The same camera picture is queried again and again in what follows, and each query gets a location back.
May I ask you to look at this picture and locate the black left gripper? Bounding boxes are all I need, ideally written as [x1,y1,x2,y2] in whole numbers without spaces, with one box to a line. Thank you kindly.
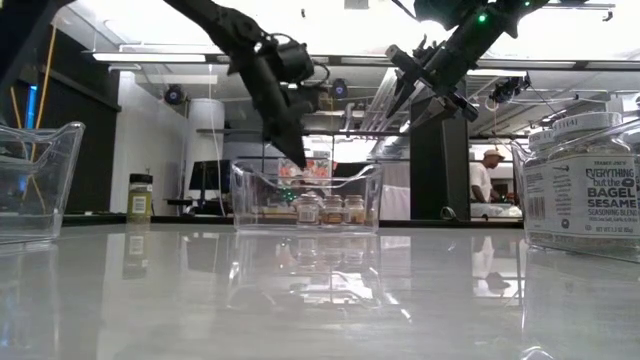
[227,37,329,169]

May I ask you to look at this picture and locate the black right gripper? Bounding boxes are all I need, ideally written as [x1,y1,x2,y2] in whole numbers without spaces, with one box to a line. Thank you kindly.
[385,37,481,132]

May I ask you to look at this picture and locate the black-lid green-label spice jar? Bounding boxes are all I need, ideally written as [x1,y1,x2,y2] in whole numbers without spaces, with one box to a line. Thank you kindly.
[126,172,155,225]

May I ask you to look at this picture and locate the silver ceiling ducts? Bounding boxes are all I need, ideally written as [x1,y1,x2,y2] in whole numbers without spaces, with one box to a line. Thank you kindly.
[359,67,426,134]

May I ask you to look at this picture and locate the floral poster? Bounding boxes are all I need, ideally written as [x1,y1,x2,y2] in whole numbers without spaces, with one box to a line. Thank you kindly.
[277,157,337,189]

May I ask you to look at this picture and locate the clear plastic bin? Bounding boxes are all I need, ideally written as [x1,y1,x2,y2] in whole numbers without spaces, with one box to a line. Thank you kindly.
[229,159,385,236]
[509,117,640,264]
[0,121,86,246]

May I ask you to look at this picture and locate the black partition panel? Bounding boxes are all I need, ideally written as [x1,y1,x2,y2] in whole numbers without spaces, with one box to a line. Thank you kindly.
[409,94,471,221]

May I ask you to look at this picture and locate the white round pillar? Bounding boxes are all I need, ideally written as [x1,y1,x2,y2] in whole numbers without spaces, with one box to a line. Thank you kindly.
[185,97,227,166]

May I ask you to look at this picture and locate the dark background monitor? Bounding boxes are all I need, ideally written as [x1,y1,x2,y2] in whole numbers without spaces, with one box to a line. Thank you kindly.
[188,159,232,194]

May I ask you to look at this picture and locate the person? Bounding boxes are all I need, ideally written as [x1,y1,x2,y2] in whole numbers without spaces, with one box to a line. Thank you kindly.
[468,148,507,204]

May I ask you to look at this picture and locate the ceiling light strip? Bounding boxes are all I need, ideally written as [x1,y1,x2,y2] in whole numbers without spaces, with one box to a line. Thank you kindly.
[92,51,209,64]

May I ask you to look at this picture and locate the computer monitor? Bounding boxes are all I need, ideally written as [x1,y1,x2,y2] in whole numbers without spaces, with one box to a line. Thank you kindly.
[24,84,39,130]

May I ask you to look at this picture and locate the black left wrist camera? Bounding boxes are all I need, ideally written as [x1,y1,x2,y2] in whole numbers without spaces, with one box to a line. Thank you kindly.
[269,37,317,85]

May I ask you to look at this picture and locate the black hanging camera cluster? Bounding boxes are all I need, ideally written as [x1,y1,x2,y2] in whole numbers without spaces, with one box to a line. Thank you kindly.
[488,73,532,105]

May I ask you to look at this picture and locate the black wall panel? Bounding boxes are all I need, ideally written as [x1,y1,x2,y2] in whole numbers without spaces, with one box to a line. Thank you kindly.
[37,69,122,214]

